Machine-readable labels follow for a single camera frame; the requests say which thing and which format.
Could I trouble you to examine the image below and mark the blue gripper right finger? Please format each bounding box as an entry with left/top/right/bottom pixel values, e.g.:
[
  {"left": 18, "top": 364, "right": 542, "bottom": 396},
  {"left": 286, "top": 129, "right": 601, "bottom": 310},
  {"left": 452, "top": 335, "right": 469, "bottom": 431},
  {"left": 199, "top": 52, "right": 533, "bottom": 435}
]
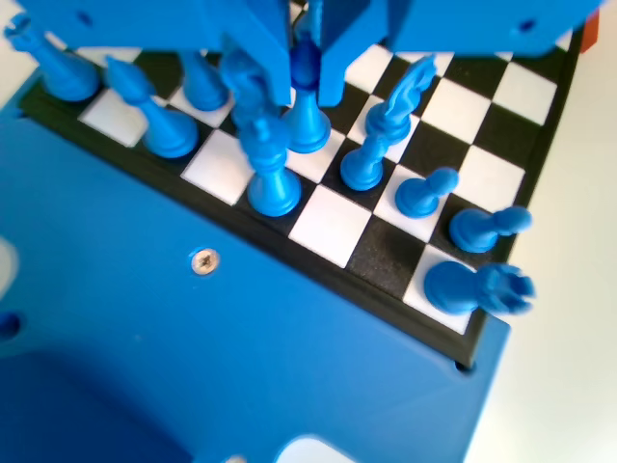
[{"left": 319, "top": 0, "right": 604, "bottom": 107}]

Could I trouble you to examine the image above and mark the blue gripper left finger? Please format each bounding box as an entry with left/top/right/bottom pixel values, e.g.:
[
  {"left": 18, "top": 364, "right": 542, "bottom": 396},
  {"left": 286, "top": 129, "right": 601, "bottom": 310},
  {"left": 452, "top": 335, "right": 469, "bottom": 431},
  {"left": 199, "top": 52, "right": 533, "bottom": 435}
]
[{"left": 16, "top": 0, "right": 293, "bottom": 105}]

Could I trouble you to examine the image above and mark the blue chess pawn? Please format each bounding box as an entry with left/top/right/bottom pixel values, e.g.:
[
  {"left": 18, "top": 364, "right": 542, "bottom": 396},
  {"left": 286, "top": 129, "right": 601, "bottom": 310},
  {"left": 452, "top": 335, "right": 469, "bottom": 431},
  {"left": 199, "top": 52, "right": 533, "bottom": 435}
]
[
  {"left": 282, "top": 36, "right": 333, "bottom": 155},
  {"left": 448, "top": 205, "right": 534, "bottom": 255},
  {"left": 394, "top": 167, "right": 460, "bottom": 219}
]

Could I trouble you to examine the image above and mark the blue chess queen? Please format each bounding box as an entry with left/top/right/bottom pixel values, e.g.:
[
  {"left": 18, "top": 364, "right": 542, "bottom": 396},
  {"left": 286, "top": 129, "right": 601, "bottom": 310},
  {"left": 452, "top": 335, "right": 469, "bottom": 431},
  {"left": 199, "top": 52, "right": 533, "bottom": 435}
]
[{"left": 181, "top": 47, "right": 231, "bottom": 113}]

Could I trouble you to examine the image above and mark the blue chess bishop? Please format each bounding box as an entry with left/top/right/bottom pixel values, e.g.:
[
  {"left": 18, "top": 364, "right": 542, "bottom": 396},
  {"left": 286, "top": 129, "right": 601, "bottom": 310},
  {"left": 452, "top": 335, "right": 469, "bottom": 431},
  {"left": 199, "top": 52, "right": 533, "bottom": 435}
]
[{"left": 104, "top": 55, "right": 200, "bottom": 159}]

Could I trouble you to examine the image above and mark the blue chess rook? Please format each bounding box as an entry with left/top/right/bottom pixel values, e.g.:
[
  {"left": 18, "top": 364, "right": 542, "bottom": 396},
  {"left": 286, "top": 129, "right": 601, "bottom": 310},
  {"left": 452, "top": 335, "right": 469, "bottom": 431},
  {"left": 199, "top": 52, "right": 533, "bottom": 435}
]
[
  {"left": 423, "top": 259, "right": 537, "bottom": 317},
  {"left": 2, "top": 13, "right": 101, "bottom": 103}
]

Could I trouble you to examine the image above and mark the blue chess knight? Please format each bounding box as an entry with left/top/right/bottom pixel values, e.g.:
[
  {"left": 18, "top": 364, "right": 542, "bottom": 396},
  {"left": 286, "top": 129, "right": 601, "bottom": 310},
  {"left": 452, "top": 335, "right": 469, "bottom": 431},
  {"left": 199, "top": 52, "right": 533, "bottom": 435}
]
[{"left": 339, "top": 53, "right": 438, "bottom": 192}]

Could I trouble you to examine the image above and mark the black and white chessboard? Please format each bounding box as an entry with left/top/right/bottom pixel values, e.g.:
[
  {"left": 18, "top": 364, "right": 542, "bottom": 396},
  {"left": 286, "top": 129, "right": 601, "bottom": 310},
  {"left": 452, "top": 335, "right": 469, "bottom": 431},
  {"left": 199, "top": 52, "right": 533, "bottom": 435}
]
[{"left": 13, "top": 0, "right": 587, "bottom": 370}]

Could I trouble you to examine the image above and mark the red board corner bracket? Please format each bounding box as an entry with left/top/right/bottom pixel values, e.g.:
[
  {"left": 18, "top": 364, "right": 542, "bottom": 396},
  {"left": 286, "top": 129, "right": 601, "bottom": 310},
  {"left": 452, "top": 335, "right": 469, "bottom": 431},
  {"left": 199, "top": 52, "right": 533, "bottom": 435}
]
[{"left": 581, "top": 8, "right": 603, "bottom": 54}]

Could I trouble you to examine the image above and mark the silver base plate screw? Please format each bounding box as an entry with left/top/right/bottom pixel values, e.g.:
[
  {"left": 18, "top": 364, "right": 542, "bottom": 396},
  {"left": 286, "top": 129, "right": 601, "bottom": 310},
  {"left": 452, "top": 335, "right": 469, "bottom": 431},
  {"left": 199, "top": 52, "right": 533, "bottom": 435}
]
[{"left": 191, "top": 248, "right": 222, "bottom": 276}]

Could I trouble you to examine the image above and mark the blue base plate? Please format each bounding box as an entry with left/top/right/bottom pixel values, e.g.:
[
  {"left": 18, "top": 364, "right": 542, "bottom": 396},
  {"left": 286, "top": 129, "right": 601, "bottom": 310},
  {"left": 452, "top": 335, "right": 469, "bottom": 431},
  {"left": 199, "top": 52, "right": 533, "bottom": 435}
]
[{"left": 0, "top": 113, "right": 512, "bottom": 463}]

